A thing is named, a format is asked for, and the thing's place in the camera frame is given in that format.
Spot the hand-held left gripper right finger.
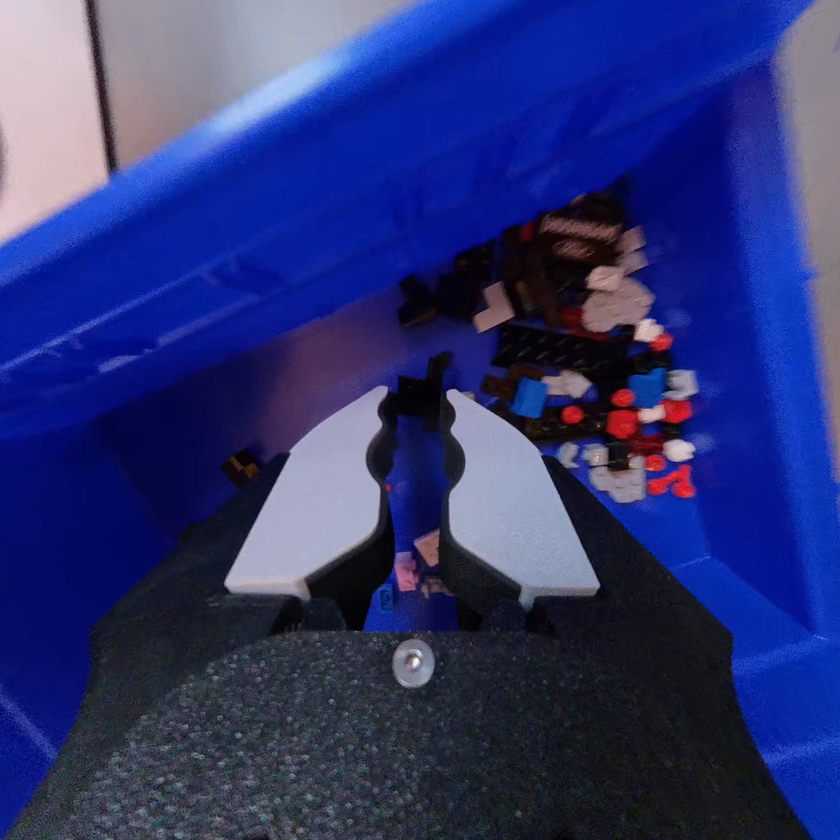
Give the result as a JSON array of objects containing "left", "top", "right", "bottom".
[{"left": 440, "top": 388, "right": 602, "bottom": 607}]

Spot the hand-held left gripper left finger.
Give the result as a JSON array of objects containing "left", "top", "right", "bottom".
[{"left": 224, "top": 385, "right": 395, "bottom": 598}]

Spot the small black lego piece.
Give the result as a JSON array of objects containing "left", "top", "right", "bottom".
[{"left": 394, "top": 351, "right": 456, "bottom": 421}]

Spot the lego pieces pile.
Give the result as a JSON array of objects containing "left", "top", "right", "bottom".
[{"left": 221, "top": 191, "right": 703, "bottom": 598}]

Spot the blue plastic bin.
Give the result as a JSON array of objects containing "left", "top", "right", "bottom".
[{"left": 0, "top": 0, "right": 840, "bottom": 840}]

